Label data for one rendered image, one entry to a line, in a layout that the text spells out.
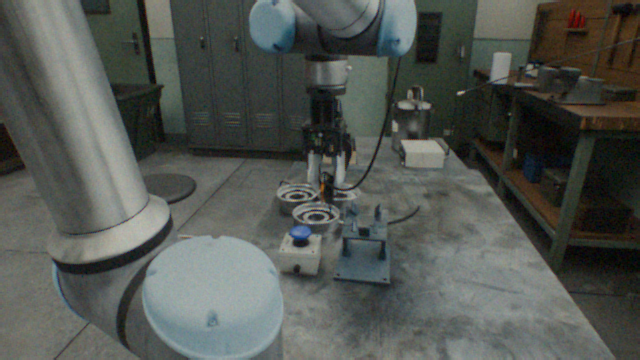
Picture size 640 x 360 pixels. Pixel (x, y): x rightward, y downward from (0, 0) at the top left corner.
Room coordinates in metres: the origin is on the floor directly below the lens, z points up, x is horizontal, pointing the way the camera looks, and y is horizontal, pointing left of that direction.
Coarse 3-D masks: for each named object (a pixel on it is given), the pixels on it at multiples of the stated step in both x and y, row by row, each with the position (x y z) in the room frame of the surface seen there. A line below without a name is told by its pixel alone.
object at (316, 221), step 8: (296, 208) 0.80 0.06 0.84; (304, 208) 0.82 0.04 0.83; (312, 208) 0.82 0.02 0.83; (320, 208) 0.82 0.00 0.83; (328, 208) 0.82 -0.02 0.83; (336, 208) 0.80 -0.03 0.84; (296, 216) 0.78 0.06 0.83; (304, 216) 0.78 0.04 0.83; (312, 216) 0.80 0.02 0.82; (320, 216) 0.79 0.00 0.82; (328, 216) 0.78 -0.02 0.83; (336, 216) 0.79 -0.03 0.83; (296, 224) 0.75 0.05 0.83; (304, 224) 0.73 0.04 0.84; (312, 224) 0.73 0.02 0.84; (320, 224) 0.73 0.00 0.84; (328, 224) 0.73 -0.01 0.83; (336, 224) 0.75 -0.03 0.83; (312, 232) 0.73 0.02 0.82; (320, 232) 0.73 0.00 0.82; (328, 232) 0.74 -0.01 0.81
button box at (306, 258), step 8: (288, 240) 0.65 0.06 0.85; (296, 240) 0.64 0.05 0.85; (304, 240) 0.64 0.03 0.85; (312, 240) 0.65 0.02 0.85; (320, 240) 0.66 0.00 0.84; (280, 248) 0.62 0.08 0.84; (288, 248) 0.62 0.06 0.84; (296, 248) 0.62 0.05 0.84; (304, 248) 0.62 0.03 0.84; (312, 248) 0.62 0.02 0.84; (320, 248) 0.66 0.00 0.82; (280, 256) 0.61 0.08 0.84; (288, 256) 0.61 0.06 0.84; (296, 256) 0.61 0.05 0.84; (304, 256) 0.60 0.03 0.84; (312, 256) 0.60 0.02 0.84; (320, 256) 0.65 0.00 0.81; (280, 264) 0.61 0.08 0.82; (288, 264) 0.61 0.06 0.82; (296, 264) 0.60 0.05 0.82; (304, 264) 0.60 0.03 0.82; (312, 264) 0.60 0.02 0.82; (288, 272) 0.61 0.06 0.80; (296, 272) 0.59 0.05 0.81; (304, 272) 0.60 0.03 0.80; (312, 272) 0.60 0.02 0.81
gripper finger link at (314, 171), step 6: (312, 156) 0.69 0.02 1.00; (318, 156) 0.71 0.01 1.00; (312, 162) 0.69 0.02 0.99; (318, 162) 0.71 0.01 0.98; (312, 168) 0.69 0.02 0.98; (318, 168) 0.71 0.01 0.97; (312, 174) 0.69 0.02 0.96; (318, 174) 0.71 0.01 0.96; (312, 180) 0.69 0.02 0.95; (318, 180) 0.71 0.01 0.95; (318, 186) 0.71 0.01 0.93; (318, 192) 0.71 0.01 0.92
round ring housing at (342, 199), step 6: (342, 186) 0.95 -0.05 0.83; (348, 186) 0.94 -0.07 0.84; (342, 192) 0.92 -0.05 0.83; (354, 192) 0.92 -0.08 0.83; (360, 192) 0.89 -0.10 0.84; (336, 198) 0.92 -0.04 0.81; (342, 198) 0.92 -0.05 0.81; (348, 198) 0.88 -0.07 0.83; (354, 198) 0.86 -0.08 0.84; (360, 198) 0.89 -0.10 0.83; (336, 204) 0.85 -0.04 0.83; (342, 204) 0.85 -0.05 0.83; (348, 204) 0.85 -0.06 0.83; (342, 210) 0.85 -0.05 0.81
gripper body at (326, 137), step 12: (312, 96) 0.65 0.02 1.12; (324, 96) 0.64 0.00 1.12; (312, 108) 0.65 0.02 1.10; (324, 108) 0.67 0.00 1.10; (312, 120) 0.65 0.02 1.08; (324, 120) 0.67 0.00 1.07; (336, 120) 0.69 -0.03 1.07; (312, 132) 0.66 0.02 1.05; (324, 132) 0.66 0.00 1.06; (336, 132) 0.65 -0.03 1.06; (312, 144) 0.65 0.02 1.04; (324, 144) 0.66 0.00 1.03; (336, 144) 0.65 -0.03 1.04
